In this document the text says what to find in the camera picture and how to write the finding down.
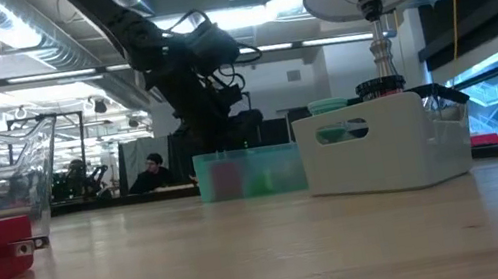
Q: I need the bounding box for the teal hourglass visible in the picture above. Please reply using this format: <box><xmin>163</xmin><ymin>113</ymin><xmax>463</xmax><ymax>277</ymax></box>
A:
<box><xmin>305</xmin><ymin>94</ymin><xmax>356</xmax><ymax>148</ymax></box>

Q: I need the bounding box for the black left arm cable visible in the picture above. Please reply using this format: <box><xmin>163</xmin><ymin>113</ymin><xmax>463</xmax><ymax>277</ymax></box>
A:
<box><xmin>161</xmin><ymin>0</ymin><xmax>269</xmax><ymax>102</ymax></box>

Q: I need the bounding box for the black partition curtain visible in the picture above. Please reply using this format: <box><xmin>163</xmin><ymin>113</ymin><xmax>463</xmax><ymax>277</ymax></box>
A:
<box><xmin>161</xmin><ymin>112</ymin><xmax>298</xmax><ymax>185</ymax></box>

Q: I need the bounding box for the black cap red hourglass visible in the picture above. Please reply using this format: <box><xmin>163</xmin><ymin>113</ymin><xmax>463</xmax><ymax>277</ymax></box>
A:
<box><xmin>353</xmin><ymin>73</ymin><xmax>409</xmax><ymax>103</ymax></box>

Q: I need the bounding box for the grey partition curtain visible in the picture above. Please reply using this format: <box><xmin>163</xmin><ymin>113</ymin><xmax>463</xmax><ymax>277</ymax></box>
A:
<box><xmin>118</xmin><ymin>132</ymin><xmax>177</xmax><ymax>191</ymax></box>

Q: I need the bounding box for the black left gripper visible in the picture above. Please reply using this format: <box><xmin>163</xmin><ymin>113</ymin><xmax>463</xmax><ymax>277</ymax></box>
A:
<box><xmin>150</xmin><ymin>52</ymin><xmax>269</xmax><ymax>160</ymax></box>

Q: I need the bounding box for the person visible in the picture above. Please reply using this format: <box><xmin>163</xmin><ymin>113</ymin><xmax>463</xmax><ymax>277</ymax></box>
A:
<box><xmin>122</xmin><ymin>149</ymin><xmax>178</xmax><ymax>197</ymax></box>

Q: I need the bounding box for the green plug charger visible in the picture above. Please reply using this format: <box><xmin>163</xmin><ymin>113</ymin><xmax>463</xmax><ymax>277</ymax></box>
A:
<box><xmin>248</xmin><ymin>168</ymin><xmax>277</xmax><ymax>198</ymax></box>

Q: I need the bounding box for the large glass window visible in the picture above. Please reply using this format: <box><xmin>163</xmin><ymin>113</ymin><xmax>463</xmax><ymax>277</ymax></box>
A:
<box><xmin>421</xmin><ymin>11</ymin><xmax>498</xmax><ymax>156</ymax></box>

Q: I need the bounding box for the red cube charger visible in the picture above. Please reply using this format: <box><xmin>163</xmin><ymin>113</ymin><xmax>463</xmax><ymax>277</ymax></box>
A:
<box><xmin>208</xmin><ymin>158</ymin><xmax>245</xmax><ymax>203</ymax></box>

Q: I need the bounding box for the bright ceiling light panel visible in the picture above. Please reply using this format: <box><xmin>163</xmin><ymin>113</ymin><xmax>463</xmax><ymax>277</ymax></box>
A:
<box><xmin>145</xmin><ymin>0</ymin><xmax>316</xmax><ymax>45</ymax></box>

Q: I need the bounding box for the red box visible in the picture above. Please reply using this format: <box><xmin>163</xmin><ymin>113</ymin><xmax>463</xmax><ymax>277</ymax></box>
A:
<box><xmin>468</xmin><ymin>130</ymin><xmax>498</xmax><ymax>150</ymax></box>

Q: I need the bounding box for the ceiling light strip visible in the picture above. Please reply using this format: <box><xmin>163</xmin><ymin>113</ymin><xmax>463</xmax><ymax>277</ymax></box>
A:
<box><xmin>0</xmin><ymin>15</ymin><xmax>375</xmax><ymax>101</ymax></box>

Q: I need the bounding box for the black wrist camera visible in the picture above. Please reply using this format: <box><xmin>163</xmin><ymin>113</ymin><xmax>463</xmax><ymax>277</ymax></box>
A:
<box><xmin>178</xmin><ymin>12</ymin><xmax>246</xmax><ymax>76</ymax></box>

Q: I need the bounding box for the green translucent tray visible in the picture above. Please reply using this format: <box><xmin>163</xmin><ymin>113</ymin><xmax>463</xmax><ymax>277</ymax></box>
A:
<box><xmin>190</xmin><ymin>137</ymin><xmax>310</xmax><ymax>208</ymax></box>

